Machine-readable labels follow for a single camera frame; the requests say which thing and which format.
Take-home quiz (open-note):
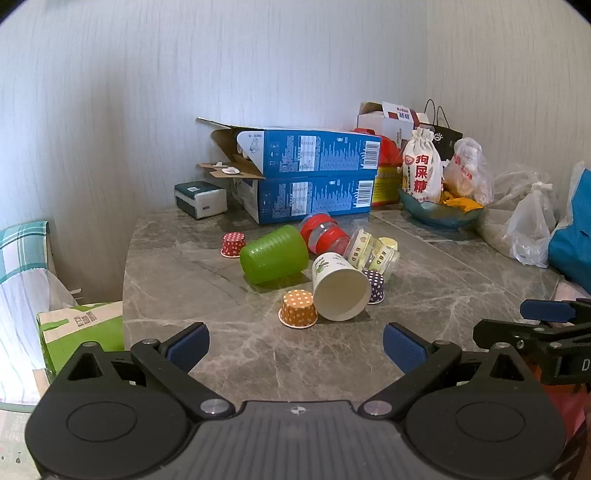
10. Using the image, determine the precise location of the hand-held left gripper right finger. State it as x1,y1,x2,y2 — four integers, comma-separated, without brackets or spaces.
358,322,543,420

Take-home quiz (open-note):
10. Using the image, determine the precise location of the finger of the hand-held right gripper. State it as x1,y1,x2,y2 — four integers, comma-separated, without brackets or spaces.
520,298,591,325
473,318,575,360

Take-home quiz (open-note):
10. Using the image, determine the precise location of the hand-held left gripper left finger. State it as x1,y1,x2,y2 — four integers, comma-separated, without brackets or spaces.
47,322,236,420

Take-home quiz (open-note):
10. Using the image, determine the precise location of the white paper cup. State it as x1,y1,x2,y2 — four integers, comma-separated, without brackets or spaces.
312,252,373,322

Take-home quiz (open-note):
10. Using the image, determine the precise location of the purple dotted paper baking cup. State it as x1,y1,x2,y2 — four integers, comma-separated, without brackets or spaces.
361,270,386,305

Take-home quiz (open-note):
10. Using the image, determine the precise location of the red dotted paper baking cup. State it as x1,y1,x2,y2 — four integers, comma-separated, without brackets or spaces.
221,232,247,258

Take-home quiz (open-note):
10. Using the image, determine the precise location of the orange dotted paper baking cup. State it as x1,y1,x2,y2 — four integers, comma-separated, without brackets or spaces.
278,289,319,328

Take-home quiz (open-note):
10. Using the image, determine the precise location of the green plastic cup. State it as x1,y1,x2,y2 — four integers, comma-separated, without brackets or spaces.
239,224,309,284

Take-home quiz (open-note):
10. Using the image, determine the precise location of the red cloth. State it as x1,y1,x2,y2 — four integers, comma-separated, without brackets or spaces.
531,362,591,446

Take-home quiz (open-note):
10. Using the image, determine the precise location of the blue bag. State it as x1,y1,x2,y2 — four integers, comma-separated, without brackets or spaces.
548,161,591,296

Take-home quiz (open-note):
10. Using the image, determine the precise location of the clear plastic bag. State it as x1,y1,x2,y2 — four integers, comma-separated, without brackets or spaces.
475,164,561,268

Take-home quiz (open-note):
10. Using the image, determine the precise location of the clear labelled plastic jar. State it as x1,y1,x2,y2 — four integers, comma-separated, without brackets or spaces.
342,229,400,282

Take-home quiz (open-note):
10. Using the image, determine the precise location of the green white package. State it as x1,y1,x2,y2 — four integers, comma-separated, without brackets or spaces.
37,301,125,376

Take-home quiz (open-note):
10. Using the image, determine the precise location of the blue glass bowl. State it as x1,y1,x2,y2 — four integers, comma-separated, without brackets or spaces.
398,187,486,228

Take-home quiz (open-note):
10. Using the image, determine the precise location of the red lidded plastic jar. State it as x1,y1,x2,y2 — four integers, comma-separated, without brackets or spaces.
299,212,352,255

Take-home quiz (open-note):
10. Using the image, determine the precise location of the green white tissue pack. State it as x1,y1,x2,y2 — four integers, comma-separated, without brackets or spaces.
174,181,228,219

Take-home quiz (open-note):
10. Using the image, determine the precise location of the white red-printed plastic bag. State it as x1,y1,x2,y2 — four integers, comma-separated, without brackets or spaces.
442,137,495,206

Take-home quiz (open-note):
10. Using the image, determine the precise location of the yellow red box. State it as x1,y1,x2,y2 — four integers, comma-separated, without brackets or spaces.
371,165,406,206

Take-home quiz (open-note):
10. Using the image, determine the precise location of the closed blue cardboard box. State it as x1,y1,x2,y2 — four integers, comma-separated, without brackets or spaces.
230,176,375,226

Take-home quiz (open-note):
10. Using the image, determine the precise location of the chequered green cloth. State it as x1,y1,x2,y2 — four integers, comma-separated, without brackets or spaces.
0,220,54,289

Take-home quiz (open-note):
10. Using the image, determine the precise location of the red plastic wrap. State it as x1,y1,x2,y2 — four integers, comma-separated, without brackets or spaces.
355,127,407,168

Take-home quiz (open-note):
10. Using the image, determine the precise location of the black paper bag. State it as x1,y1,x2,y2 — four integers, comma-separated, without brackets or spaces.
419,99,464,161

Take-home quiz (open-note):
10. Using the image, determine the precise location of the open blue cardboard box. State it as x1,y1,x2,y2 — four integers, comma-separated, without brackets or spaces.
196,117,383,181

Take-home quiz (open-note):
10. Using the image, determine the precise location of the white red cardboard box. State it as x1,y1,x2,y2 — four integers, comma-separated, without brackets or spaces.
356,101,432,145

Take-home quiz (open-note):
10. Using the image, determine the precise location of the white drawstring pouch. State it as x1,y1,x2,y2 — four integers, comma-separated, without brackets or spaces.
401,128,444,204

